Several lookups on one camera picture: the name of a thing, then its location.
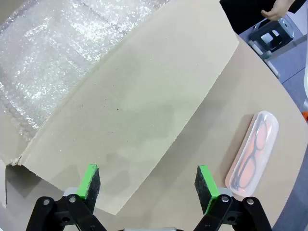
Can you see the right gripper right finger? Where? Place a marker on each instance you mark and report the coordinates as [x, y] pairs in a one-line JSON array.
[[207, 190]]

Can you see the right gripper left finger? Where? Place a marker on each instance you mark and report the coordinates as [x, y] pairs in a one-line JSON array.
[[89, 190]]

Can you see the pink translucent glasses case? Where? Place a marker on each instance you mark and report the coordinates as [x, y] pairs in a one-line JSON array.
[[269, 134]]

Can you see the dark-framed glasses in pink case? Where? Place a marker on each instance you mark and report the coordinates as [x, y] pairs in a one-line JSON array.
[[253, 155]]

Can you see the brown cardboard shipping box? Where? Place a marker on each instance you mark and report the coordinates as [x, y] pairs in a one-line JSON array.
[[144, 96]]

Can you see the person's bare hand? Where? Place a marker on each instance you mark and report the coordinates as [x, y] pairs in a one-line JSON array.
[[275, 10]]

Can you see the small orange object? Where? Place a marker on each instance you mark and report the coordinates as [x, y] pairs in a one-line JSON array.
[[305, 116]]

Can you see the clear bubble wrap sheet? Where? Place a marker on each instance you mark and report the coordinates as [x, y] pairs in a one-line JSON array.
[[48, 60]]

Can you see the grey plastic stool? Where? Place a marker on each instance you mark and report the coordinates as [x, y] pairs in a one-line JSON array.
[[264, 31]]

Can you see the person in black t-shirt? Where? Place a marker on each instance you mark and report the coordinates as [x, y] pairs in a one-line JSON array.
[[240, 14]]

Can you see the white metal tube frame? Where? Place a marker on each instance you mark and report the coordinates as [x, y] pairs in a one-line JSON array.
[[269, 62]]

